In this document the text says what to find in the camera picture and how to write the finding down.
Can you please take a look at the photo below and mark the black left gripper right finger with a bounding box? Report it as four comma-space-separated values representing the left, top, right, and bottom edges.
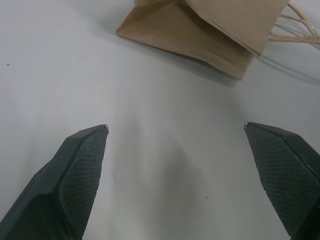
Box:
243, 121, 320, 240

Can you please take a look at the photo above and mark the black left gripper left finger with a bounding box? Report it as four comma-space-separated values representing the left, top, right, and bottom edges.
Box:
0, 124, 110, 240

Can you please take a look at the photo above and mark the brown paper bag with handles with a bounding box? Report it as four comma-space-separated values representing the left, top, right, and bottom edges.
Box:
116, 0, 320, 81

